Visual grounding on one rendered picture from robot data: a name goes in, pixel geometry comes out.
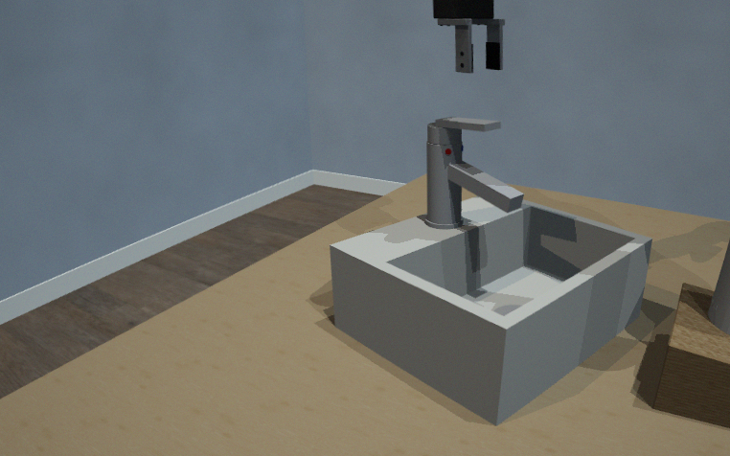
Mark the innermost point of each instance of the grey square sink basin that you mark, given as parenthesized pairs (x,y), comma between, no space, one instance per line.
(393,291)

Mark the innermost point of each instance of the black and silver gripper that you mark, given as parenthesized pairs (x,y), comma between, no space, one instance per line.
(480,12)

